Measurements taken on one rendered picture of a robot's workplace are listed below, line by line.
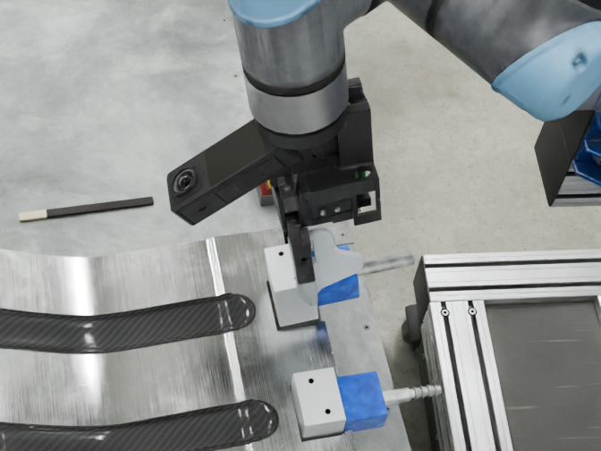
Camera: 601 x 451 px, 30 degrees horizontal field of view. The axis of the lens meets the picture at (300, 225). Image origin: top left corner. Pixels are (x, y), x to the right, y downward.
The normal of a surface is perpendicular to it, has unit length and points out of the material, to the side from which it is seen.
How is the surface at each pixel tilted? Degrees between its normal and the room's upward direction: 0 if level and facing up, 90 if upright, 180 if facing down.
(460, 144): 0
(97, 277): 6
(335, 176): 11
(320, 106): 80
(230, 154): 38
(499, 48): 65
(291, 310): 82
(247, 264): 0
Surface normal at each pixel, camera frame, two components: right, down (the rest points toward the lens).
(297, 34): 0.24, 0.74
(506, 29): -0.56, 0.12
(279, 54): -0.19, 0.77
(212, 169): -0.55, -0.46
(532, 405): 0.07, -0.54
